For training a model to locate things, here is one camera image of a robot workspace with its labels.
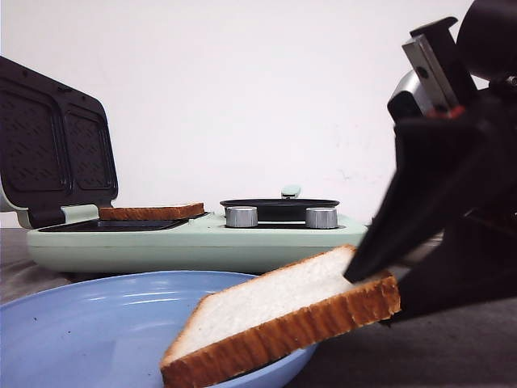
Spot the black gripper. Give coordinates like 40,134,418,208
345,84,516,322

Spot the white bread slice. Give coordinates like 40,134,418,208
160,245,401,387
99,202,205,221

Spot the breakfast maker lid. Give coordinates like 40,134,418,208
1,57,118,229

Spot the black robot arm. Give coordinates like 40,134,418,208
345,1,516,287

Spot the mint green breakfast maker base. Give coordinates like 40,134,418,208
27,205,366,273

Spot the silver right control knob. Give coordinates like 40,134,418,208
305,207,338,230

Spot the silver control knob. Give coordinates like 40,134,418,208
305,207,338,230
225,206,259,228

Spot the black frying pan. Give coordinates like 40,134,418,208
220,198,340,221

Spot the silver left control knob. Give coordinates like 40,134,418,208
225,206,259,228

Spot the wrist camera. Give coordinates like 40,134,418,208
387,17,477,122

